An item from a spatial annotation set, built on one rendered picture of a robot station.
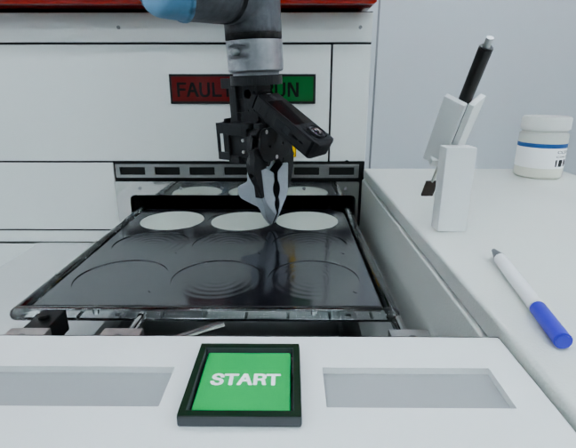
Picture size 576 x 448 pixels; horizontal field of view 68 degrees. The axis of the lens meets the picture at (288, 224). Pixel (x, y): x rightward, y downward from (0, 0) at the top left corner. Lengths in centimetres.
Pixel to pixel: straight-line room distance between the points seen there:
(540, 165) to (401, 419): 61
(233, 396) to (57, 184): 72
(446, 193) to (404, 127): 189
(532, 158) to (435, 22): 166
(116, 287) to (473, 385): 37
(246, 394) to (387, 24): 217
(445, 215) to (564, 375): 22
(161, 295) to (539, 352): 34
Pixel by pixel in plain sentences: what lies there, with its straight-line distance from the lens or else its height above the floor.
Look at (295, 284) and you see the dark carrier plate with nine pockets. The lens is 47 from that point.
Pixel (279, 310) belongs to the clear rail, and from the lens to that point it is 41.
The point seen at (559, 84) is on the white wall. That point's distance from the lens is 261.
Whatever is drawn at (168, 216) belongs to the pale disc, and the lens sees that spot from 73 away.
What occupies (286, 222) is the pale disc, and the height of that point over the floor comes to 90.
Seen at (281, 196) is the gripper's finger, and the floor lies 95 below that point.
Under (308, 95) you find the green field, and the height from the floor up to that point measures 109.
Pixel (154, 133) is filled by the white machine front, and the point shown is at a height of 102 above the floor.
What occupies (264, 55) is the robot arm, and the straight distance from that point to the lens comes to 58.
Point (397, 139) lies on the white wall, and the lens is 232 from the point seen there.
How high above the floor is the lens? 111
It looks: 18 degrees down
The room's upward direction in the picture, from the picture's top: straight up
